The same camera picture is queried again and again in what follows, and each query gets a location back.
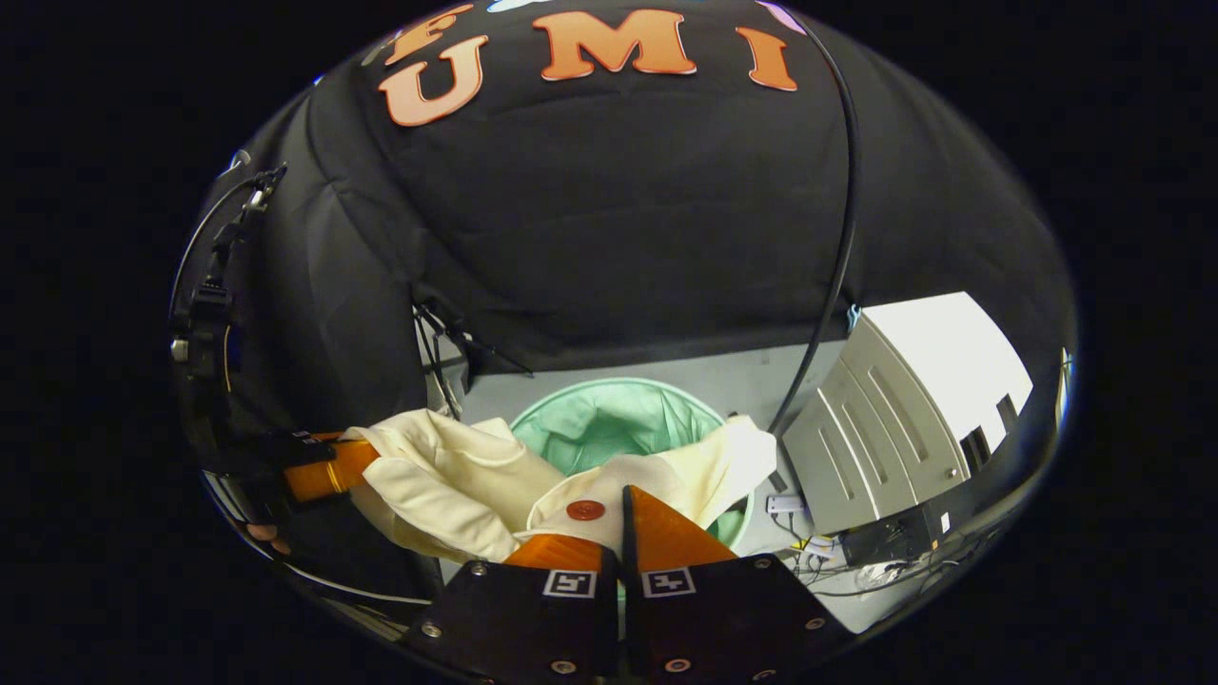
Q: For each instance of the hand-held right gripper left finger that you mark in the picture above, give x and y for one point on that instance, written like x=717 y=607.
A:
x=514 y=618

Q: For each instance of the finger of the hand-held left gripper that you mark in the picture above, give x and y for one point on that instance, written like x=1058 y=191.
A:
x=328 y=471

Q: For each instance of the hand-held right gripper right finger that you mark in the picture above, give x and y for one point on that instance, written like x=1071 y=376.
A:
x=629 y=547

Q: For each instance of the cream button-up shirt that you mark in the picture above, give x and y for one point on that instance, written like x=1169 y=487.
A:
x=447 y=476

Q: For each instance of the green laundry hamper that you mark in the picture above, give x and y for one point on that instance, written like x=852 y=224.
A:
x=609 y=428

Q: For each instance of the black clothes rack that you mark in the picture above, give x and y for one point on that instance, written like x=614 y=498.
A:
x=851 y=200

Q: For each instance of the white power adapter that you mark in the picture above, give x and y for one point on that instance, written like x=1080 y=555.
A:
x=786 y=504

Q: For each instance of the black electronics box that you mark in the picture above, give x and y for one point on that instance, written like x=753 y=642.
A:
x=890 y=540

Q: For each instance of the white cabinet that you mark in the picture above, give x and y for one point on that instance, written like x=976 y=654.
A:
x=904 y=419

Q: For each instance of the black backdrop cloth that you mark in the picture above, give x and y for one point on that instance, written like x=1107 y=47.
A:
x=618 y=209

